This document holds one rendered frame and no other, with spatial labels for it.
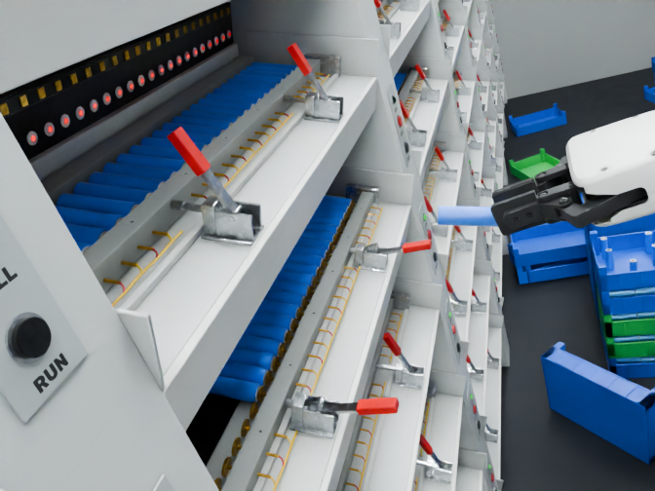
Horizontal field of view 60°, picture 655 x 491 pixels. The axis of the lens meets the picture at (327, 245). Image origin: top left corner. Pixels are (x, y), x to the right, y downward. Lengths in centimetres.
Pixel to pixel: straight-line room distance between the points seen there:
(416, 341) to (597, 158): 50
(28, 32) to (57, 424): 17
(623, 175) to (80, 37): 38
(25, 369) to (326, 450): 32
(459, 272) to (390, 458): 75
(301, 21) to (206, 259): 50
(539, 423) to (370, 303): 121
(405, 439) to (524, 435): 104
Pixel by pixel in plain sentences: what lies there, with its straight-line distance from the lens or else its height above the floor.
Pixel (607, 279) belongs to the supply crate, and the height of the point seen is 36.
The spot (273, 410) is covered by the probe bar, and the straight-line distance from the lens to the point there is 52.
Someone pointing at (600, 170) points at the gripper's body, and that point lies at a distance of 49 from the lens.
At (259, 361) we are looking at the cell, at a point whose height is 101.
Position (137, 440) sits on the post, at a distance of 30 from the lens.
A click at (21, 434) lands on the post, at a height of 121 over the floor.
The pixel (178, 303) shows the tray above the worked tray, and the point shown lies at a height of 118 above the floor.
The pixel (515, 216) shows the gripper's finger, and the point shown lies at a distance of 52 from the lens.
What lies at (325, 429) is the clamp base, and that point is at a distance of 53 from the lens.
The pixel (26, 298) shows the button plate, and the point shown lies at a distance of 26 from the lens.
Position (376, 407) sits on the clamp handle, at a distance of 50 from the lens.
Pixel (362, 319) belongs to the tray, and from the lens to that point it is 65.
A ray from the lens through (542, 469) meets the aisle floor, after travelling 172.
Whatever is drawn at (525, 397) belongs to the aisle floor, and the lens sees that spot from 190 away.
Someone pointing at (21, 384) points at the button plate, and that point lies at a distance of 25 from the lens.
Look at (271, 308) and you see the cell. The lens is 64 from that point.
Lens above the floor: 134
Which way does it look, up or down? 26 degrees down
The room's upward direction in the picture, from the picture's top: 19 degrees counter-clockwise
